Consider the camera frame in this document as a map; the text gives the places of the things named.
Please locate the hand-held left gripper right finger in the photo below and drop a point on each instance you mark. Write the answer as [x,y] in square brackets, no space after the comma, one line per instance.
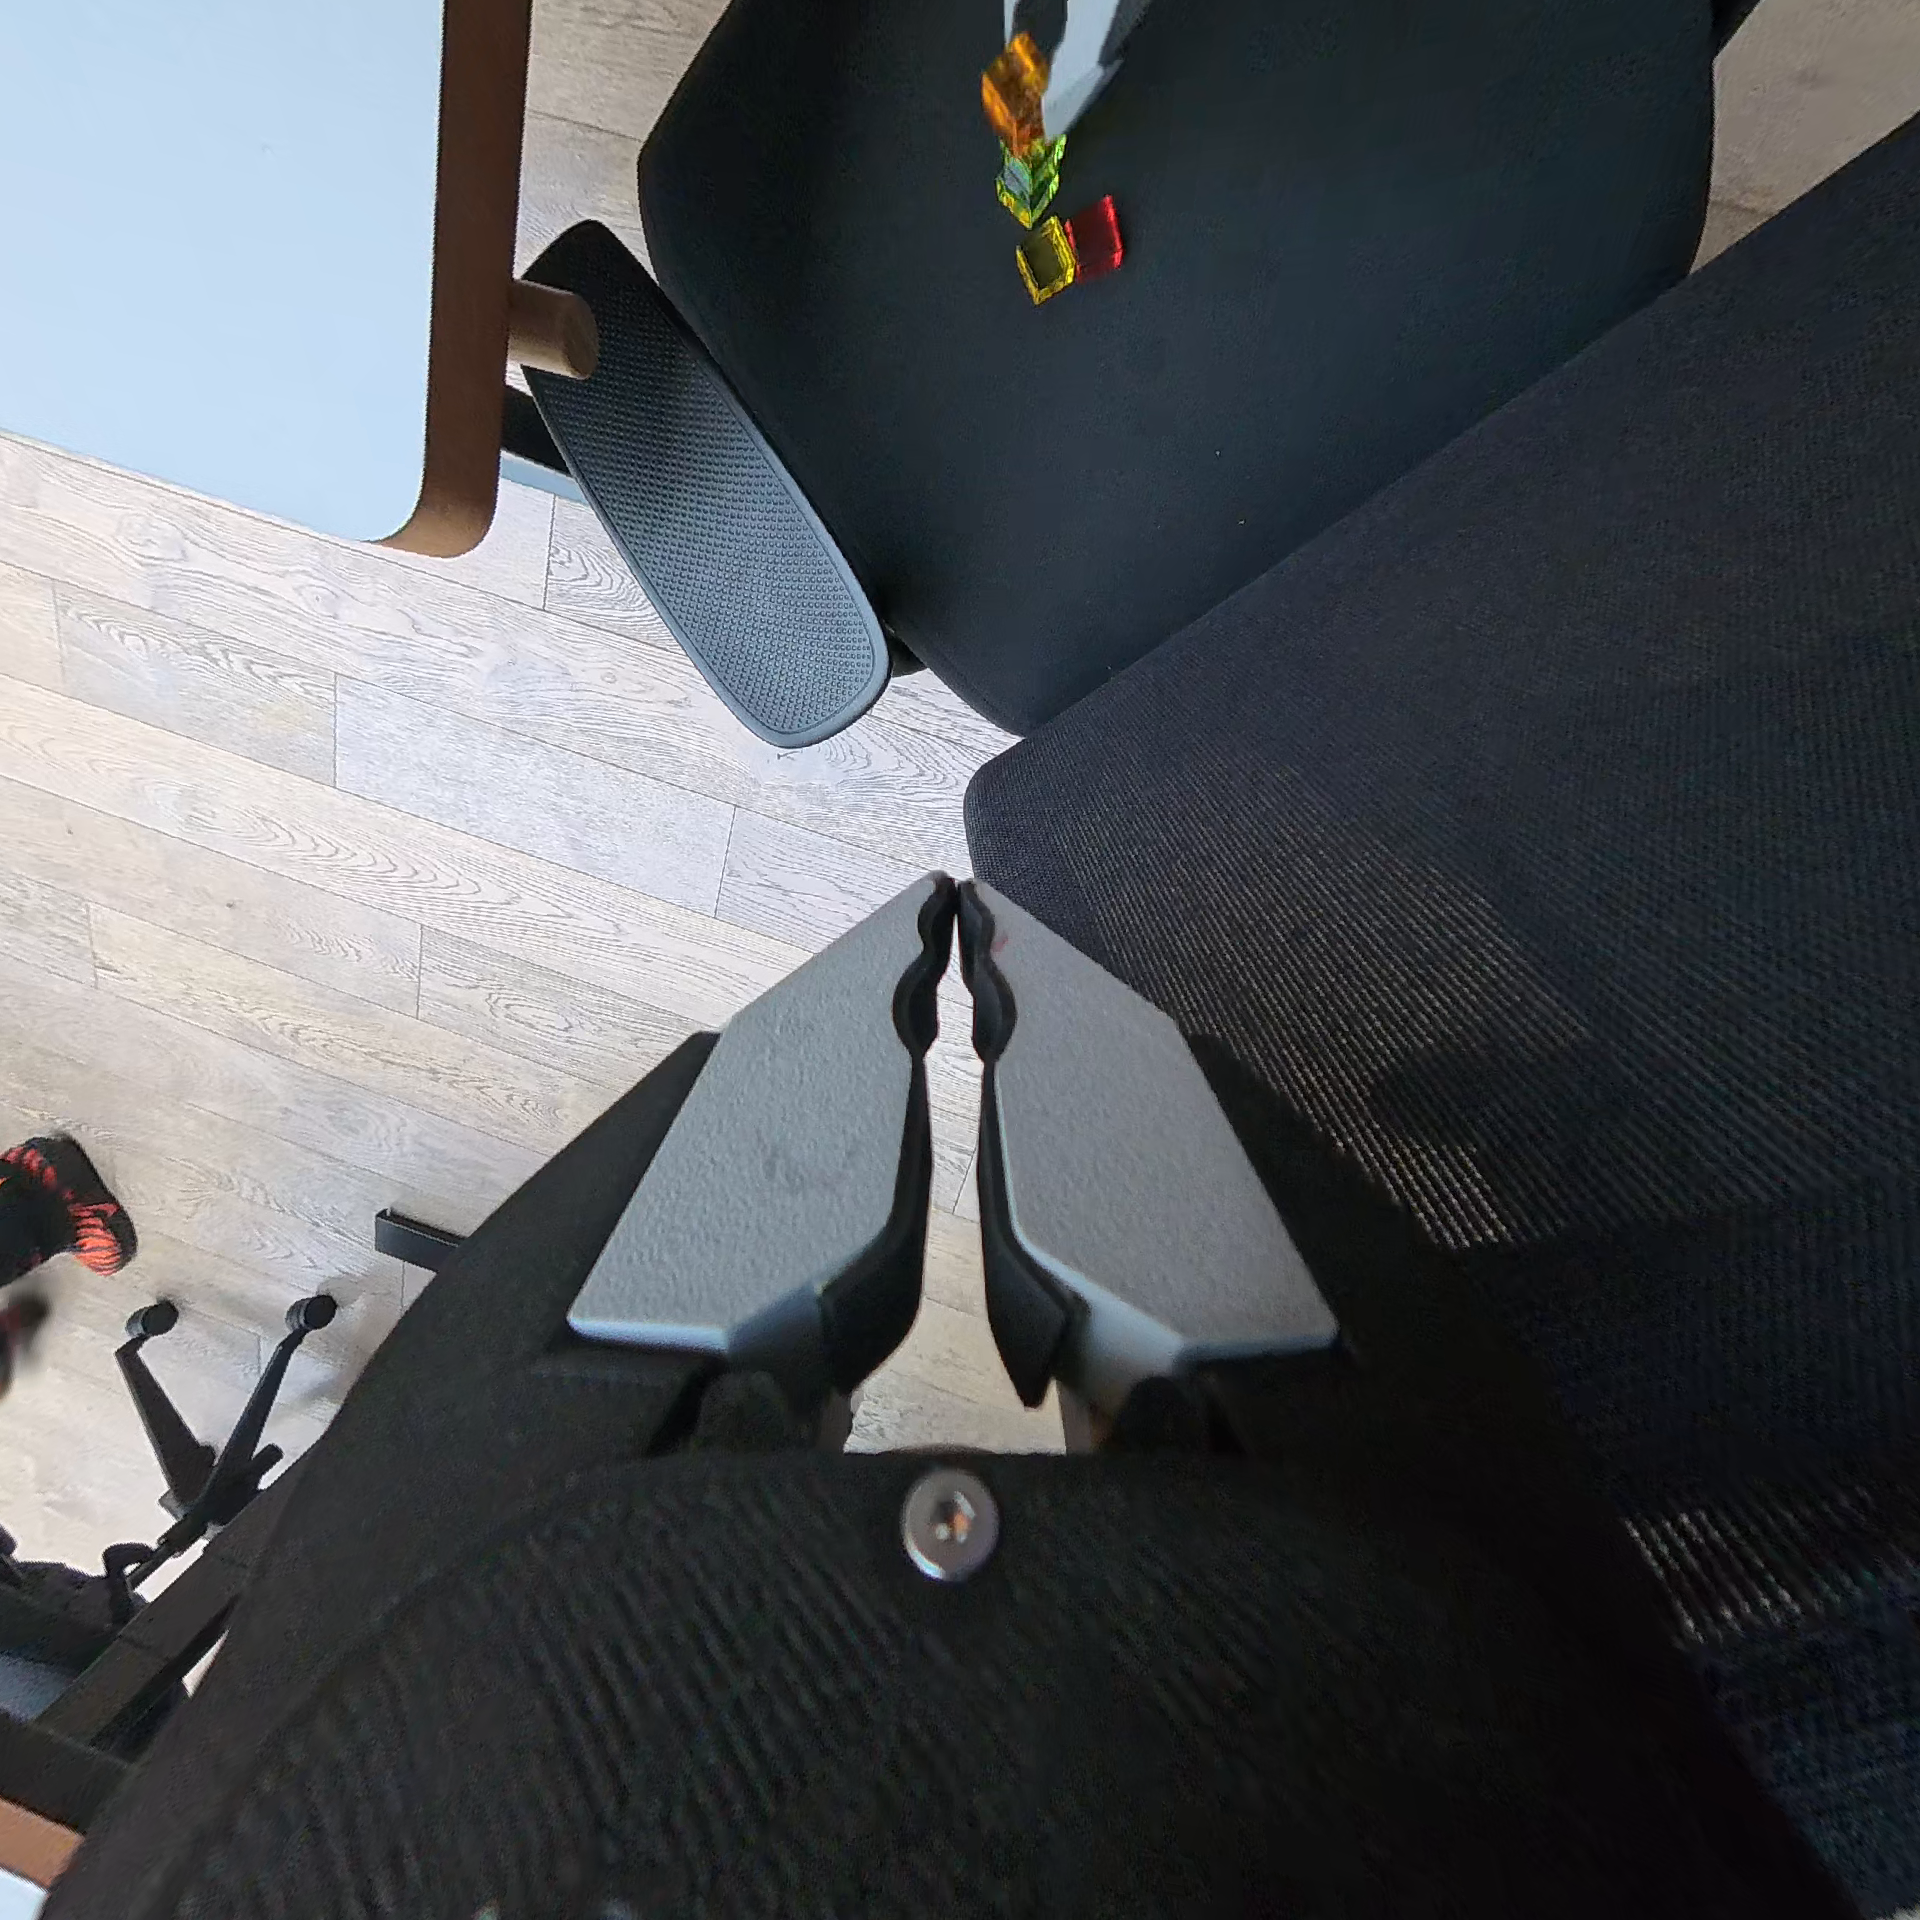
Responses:
[1155,1184]

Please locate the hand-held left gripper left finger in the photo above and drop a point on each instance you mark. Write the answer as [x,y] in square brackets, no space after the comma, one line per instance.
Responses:
[751,1184]

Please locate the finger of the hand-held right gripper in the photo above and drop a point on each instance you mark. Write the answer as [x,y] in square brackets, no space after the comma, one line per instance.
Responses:
[1083,69]

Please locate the orange transparent cube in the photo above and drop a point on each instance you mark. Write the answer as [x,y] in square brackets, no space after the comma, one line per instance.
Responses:
[1013,92]

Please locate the green transparent cube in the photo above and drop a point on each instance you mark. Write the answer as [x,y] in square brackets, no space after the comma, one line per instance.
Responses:
[1039,157]
[1027,206]

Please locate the red transparent cube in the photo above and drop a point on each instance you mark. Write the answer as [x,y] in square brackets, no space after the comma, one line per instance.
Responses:
[1099,236]

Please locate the yellow transparent cube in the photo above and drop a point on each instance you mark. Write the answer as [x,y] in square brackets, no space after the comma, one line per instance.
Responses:
[1046,263]

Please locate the blue-grey desk with wooden edge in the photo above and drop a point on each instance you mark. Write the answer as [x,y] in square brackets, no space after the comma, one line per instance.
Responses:
[195,224]

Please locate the black office chair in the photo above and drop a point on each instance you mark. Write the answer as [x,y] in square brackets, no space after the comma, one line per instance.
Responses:
[1274,450]

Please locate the black caster chair base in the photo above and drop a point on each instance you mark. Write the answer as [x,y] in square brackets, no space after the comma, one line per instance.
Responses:
[225,1441]

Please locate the red black shoe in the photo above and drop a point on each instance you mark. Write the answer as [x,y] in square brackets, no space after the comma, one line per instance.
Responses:
[68,1215]

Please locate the black metal bracket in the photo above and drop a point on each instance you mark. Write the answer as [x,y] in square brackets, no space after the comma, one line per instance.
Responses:
[412,1238]

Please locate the black post with grey foot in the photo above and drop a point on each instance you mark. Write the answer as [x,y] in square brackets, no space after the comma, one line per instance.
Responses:
[524,434]

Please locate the black metal frame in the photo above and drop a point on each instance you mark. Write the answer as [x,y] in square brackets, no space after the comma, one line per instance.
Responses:
[105,1665]

